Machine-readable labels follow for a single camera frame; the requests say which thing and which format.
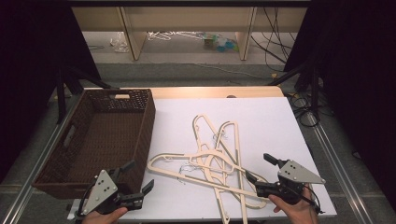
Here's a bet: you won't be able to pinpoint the aluminium rail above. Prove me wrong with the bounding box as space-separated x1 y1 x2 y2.
0 92 86 224
306 111 375 224

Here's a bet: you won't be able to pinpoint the black hanging cables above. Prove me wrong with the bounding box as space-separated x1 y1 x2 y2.
249 7 297 73

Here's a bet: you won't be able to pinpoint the brown woven basket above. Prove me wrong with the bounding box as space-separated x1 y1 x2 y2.
31 88 157 200

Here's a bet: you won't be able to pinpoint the beige wooden shelf unit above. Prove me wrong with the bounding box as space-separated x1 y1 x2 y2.
71 6 308 62

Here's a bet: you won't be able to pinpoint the person's right hand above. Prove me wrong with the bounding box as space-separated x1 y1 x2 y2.
268 183 320 224

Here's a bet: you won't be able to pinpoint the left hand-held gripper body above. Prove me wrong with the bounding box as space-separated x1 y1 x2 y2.
81 167 146 217

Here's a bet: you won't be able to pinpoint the white board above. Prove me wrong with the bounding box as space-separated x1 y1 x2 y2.
68 96 338 222

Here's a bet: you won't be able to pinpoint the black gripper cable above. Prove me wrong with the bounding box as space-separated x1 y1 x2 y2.
76 175 98 218
299 183 325 216

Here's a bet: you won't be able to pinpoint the coiled black floor cables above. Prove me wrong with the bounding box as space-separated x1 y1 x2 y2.
287 92 334 128

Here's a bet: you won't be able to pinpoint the pile of colourful plastic things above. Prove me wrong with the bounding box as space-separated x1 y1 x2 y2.
203 33 240 53

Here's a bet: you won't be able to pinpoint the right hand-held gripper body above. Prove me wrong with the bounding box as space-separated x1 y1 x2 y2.
255 158 327 206

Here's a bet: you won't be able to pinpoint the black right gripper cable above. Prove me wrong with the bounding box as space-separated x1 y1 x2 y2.
299 183 325 216

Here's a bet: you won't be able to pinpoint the black metal stand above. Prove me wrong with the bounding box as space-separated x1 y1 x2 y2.
266 59 322 117
55 64 112 125

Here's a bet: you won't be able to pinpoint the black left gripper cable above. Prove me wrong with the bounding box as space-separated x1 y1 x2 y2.
76 175 98 218

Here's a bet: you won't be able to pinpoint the person's left hand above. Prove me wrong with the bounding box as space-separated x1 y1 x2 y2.
81 206 129 224

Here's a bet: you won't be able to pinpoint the clear plastic bag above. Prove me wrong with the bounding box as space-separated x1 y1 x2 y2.
109 31 129 53

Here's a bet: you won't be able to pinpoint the white hangers on floor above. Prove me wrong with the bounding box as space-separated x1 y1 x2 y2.
147 30 205 42

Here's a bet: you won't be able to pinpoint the thin white floor cable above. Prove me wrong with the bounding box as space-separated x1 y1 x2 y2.
194 63 273 80

